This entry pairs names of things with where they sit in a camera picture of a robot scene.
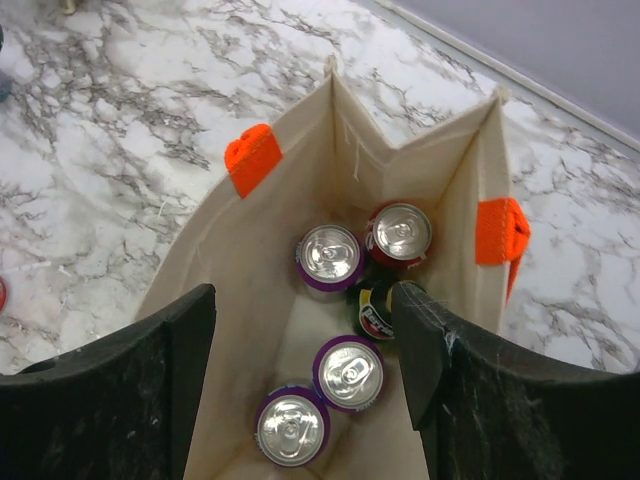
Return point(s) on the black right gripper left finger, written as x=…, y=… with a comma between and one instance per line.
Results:
x=121, y=407

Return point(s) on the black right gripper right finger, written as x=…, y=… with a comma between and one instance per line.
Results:
x=486, y=408

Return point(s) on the purple soda can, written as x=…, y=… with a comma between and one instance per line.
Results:
x=292, y=425
x=348, y=373
x=329, y=259

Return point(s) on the beige canvas tote bag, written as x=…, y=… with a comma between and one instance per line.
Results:
x=317, y=217

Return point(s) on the purple soda can front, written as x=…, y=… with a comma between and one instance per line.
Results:
x=292, y=425

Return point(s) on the red soda can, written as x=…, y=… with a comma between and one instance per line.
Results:
x=398, y=235
x=4, y=294

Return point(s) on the red soda can front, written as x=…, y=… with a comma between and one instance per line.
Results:
x=4, y=294

